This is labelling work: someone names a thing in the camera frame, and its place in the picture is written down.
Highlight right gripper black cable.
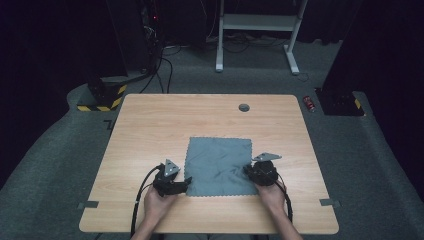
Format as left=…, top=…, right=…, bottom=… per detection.
left=274, top=175, right=294, bottom=223

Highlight grey cloth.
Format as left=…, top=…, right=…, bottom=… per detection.
left=183, top=136, right=260, bottom=198

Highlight black floor cables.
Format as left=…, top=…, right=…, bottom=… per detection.
left=139, top=46, right=183, bottom=95

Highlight person's left hand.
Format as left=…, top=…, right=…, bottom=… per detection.
left=143, top=184, right=180, bottom=222

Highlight person's right hand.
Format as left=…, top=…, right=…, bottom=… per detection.
left=254, top=179, right=288, bottom=215

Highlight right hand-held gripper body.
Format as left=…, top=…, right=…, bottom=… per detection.
left=249, top=152, right=283, bottom=187

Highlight black stand base yellow tape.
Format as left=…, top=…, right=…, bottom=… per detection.
left=314, top=87, right=366, bottom=117

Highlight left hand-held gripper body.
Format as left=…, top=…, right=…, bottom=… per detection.
left=152, top=158, right=188, bottom=198

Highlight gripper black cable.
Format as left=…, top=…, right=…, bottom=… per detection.
left=274, top=175, right=294, bottom=223
left=130, top=163, right=166, bottom=239

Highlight black yellow striped stand base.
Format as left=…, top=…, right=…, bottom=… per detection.
left=76, top=75, right=129, bottom=113

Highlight black computer tower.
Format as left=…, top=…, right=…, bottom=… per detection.
left=139, top=0, right=165, bottom=74

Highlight white metal stand frame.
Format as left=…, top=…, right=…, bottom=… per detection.
left=214, top=0, right=309, bottom=76

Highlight red can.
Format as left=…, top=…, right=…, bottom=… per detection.
left=302, top=95, right=317, bottom=114

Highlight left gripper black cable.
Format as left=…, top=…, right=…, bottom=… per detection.
left=130, top=163, right=166, bottom=239

